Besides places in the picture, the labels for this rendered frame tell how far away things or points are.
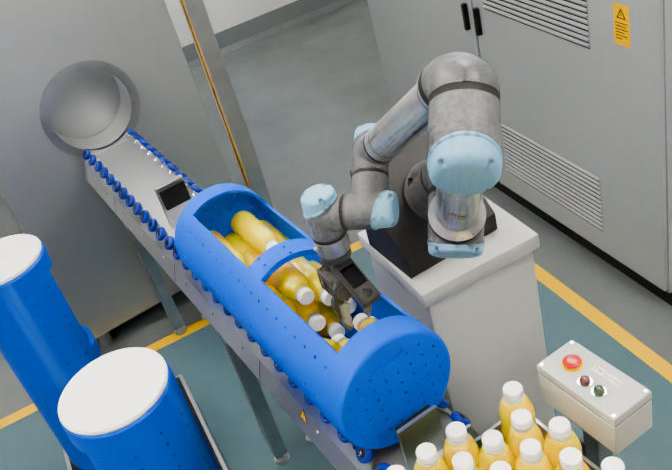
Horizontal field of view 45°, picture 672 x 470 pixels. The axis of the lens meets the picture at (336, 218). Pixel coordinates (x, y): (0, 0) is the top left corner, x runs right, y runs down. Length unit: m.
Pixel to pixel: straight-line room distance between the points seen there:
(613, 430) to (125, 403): 1.09
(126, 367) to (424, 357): 0.79
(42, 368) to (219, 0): 4.29
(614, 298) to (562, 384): 1.83
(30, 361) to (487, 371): 1.52
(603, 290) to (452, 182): 2.25
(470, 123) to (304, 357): 0.68
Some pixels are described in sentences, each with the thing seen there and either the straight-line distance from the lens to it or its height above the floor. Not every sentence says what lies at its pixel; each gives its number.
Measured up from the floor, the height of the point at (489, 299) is 1.03.
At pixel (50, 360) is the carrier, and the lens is 2.89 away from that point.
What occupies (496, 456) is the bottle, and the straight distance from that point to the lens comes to 1.61.
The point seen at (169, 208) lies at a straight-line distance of 2.74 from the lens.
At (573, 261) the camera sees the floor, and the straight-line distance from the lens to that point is 3.68.
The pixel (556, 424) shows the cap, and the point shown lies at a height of 1.10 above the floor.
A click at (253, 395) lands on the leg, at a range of 2.88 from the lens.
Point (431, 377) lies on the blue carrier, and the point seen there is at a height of 1.07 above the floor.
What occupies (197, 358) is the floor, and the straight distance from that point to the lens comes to 3.70.
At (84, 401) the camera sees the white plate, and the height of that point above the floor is 1.04.
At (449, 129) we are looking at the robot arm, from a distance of 1.29.
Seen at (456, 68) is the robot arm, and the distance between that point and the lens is 1.34.
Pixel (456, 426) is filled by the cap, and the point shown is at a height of 1.10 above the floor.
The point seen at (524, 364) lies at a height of 0.77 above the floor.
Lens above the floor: 2.34
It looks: 33 degrees down
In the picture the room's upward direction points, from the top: 16 degrees counter-clockwise
